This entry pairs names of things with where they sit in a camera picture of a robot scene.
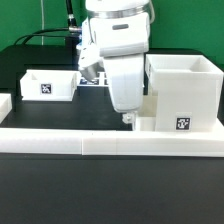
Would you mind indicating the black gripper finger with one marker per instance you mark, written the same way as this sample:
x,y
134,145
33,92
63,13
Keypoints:
x,y
130,118

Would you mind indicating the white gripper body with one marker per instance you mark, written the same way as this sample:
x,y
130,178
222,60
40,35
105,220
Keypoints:
x,y
125,81

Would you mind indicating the white drawer cabinet housing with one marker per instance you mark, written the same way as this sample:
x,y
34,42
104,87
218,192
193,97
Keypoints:
x,y
188,89

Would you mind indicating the white drawer box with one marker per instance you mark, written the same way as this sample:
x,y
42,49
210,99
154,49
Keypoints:
x,y
146,116
48,85

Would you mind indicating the white front drawer box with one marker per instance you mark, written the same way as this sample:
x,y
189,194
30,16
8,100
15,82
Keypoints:
x,y
146,116

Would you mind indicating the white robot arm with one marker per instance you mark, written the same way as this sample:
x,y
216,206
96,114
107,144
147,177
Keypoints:
x,y
115,37

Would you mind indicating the white fiducial marker sheet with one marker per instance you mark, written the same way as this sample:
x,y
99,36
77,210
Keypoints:
x,y
101,81

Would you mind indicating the white U-shaped border fence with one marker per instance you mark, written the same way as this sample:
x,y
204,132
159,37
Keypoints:
x,y
147,143

